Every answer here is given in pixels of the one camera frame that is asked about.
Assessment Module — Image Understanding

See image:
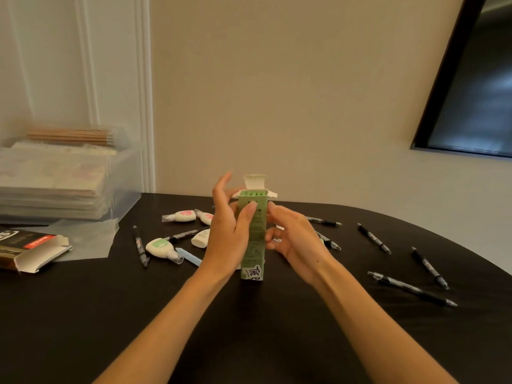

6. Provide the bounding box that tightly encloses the person's right hand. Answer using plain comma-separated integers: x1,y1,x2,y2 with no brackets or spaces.
265,202,336,286

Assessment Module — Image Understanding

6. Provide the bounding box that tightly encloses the person's right forearm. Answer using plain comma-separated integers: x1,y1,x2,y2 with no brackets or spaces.
314,259,459,384

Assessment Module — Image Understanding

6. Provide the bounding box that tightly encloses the clear tube of green pens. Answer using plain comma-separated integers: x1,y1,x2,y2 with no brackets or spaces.
26,125,130,150

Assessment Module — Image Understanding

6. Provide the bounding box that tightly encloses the black wall television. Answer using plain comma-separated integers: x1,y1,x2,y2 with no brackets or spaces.
411,0,512,159

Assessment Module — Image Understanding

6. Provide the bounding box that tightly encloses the green pencil box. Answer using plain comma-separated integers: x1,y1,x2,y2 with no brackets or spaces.
231,174,279,281

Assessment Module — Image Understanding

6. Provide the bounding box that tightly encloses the clear plastic storage bin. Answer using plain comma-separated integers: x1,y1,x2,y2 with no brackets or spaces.
0,125,144,225

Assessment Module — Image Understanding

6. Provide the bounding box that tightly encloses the black gold pen box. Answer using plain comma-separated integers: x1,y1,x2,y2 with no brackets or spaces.
0,227,74,275

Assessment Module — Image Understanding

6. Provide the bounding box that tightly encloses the person's left hand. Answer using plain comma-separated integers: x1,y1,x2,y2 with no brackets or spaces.
199,171,259,278

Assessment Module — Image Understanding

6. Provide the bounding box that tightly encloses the person's left forearm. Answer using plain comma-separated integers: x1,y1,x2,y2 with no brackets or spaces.
94,266,231,384

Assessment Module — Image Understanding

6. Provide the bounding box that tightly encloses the bundle of wooden pencils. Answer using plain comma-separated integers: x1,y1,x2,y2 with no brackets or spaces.
27,129,115,148

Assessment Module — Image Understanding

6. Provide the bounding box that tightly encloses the white printed correction tape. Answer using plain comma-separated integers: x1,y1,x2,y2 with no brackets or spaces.
191,229,211,249

